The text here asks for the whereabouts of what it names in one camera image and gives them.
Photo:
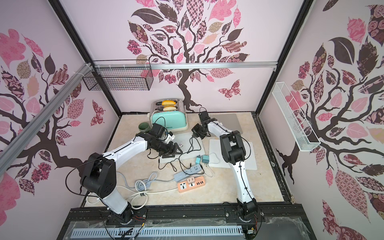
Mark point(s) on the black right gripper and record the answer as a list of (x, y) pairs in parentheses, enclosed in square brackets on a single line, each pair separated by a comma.
[(198, 130)]

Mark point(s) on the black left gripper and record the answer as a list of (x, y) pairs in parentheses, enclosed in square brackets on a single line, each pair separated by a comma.
[(171, 151)]

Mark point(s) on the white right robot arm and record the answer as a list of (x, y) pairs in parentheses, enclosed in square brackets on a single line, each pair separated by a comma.
[(234, 154)]

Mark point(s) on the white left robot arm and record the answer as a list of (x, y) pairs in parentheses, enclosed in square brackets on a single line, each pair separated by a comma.
[(100, 173)]

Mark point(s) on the pink charger on orange strip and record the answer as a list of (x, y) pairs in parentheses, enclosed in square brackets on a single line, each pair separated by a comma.
[(191, 180)]

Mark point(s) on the grey power strip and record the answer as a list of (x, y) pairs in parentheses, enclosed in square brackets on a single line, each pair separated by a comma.
[(178, 177)]

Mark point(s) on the mint green toaster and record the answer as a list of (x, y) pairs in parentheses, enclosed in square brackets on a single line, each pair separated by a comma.
[(172, 120)]

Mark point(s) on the front orange bread slice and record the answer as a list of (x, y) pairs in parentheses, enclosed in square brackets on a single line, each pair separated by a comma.
[(170, 108)]

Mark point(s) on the orange power strip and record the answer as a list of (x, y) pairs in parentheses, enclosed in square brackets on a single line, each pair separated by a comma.
[(185, 187)]

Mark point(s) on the green ceramic cup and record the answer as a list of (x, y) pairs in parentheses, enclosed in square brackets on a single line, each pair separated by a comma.
[(144, 127)]

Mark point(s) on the black wire basket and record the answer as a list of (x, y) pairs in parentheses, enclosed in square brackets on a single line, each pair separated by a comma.
[(120, 77)]

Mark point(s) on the white vented cable duct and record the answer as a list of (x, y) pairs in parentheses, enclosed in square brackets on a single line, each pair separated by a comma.
[(154, 232)]

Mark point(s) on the white wire shelf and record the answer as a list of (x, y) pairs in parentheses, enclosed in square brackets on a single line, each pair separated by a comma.
[(289, 102)]

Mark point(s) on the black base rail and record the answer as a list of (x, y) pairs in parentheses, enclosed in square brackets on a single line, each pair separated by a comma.
[(273, 221)]

